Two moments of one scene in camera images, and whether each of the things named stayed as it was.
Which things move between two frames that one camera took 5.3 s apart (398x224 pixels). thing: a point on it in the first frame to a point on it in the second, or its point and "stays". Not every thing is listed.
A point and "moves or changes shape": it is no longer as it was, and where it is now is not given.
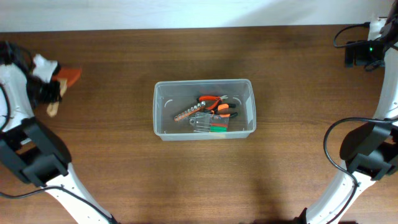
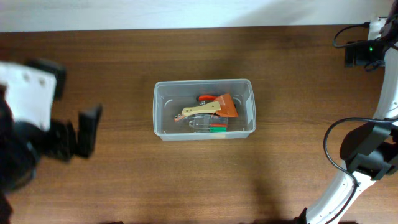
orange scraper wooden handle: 59,84 moves or changes shape
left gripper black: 49,97 to 85,142
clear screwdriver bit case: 208,122 stays
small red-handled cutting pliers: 209,98 stays
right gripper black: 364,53 stays
